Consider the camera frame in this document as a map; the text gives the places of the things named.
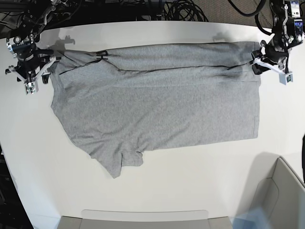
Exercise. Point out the grey tray at bottom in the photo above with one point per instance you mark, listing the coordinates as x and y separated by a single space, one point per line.
97 219

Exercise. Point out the grey T-shirt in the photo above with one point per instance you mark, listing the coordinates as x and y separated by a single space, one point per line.
118 103

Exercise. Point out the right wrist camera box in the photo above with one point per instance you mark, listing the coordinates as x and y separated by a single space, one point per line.
31 87

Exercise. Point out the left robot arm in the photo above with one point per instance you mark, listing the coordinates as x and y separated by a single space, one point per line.
286 21

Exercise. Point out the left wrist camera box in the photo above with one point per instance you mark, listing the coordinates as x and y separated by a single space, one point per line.
285 78

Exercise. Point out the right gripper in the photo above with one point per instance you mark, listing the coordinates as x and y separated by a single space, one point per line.
29 56

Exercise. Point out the grey bin at right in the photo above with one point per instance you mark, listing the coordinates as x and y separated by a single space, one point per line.
279 201

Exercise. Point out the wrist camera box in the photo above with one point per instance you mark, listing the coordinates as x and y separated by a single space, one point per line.
285 78
31 87

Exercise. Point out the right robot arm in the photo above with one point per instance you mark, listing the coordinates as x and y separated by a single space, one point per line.
35 18

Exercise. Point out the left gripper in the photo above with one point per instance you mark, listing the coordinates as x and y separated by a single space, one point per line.
268 54

